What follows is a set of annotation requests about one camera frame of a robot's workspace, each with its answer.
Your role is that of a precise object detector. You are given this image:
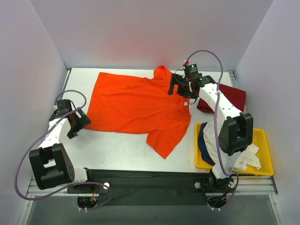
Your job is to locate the orange t shirt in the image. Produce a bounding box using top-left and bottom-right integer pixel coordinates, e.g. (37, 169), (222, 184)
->
(87, 66), (191, 158)

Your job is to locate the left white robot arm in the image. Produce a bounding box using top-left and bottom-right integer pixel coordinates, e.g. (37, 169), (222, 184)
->
(29, 99), (95, 193)

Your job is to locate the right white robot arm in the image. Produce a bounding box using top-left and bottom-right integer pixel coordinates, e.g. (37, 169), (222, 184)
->
(168, 64), (253, 191)

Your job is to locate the dark red folded t shirt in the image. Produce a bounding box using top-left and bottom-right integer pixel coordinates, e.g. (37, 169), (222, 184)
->
(197, 84), (246, 114)

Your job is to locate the navy blue t shirt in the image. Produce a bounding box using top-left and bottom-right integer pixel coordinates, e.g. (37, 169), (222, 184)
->
(198, 122), (215, 166)

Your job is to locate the yellow plastic tray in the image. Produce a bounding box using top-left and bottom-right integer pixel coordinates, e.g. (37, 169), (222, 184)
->
(195, 123), (274, 176)

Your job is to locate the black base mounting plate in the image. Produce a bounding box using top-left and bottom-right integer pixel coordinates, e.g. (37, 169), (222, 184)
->
(67, 170), (235, 207)

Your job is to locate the aluminium frame rail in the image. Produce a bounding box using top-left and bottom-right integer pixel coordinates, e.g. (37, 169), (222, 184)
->
(26, 174), (278, 197)

